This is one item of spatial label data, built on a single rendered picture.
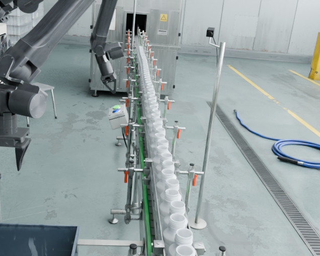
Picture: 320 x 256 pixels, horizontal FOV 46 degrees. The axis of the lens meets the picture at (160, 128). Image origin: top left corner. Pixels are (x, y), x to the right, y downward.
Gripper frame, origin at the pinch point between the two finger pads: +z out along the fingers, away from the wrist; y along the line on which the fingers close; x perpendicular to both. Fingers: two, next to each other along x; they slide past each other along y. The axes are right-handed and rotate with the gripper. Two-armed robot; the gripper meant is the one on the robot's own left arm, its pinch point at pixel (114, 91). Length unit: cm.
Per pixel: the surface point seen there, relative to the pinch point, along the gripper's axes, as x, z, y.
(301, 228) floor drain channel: -97, 166, 67
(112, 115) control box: 3.0, 7.7, -10.1
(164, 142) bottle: -18, 10, -53
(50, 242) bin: 25, 21, -76
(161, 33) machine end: -46, 37, 409
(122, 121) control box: -0.7, 12.1, -10.7
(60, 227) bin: 20, 17, -75
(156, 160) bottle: -14, 11, -62
